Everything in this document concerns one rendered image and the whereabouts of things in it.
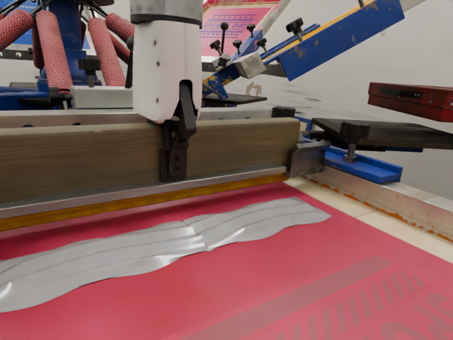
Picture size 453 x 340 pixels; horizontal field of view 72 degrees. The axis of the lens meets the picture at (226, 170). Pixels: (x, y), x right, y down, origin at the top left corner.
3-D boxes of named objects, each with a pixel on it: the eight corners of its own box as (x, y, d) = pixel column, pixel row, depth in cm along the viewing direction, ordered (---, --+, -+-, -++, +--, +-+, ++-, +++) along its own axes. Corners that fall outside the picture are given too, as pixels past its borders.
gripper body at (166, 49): (118, 11, 35) (123, 111, 39) (147, -2, 27) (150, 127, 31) (180, 19, 39) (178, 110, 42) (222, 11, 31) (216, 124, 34)
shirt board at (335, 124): (411, 142, 135) (416, 123, 133) (489, 171, 97) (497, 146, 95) (96, 125, 128) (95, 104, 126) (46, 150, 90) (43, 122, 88)
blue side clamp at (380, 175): (392, 212, 46) (404, 166, 44) (372, 218, 43) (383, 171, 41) (264, 158, 70) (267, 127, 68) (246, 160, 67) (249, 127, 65)
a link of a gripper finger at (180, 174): (158, 124, 35) (158, 181, 37) (169, 130, 32) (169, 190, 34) (185, 123, 36) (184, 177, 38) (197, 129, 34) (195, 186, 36)
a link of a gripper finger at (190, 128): (168, 59, 33) (158, 100, 37) (194, 109, 29) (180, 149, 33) (178, 59, 33) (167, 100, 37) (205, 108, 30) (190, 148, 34)
